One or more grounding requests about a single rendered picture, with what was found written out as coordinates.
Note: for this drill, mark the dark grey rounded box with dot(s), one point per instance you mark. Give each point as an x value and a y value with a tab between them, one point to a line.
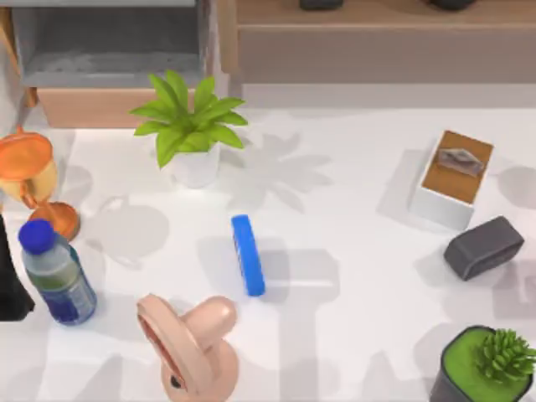
481	247

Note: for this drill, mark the pale wooden drawer front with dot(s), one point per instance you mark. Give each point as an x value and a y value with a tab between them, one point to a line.
96	106

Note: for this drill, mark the green plant in dark pot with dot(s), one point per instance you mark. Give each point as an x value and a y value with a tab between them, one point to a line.
481	368

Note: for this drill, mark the dark grey object on shelf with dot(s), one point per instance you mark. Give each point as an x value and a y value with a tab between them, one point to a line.
321	4

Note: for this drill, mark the black object on shelf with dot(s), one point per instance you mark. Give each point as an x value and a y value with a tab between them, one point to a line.
450	3

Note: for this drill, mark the blue stapler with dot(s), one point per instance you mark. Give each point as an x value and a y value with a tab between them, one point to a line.
248	255

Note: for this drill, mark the clear bottle with blue cap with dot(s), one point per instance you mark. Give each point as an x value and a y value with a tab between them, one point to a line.
58	276

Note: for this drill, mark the wooden open shelf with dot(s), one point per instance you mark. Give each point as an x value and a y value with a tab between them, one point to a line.
377	46

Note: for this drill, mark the orange trophy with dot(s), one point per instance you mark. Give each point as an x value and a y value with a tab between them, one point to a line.
29	163

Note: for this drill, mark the white and wooden tissue box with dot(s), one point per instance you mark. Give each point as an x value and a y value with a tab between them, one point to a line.
450	184

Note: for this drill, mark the pink hair dryer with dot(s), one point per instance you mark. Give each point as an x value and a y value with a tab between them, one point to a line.
197	347

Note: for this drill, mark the green plant in white pot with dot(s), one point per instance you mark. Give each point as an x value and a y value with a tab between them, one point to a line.
184	121

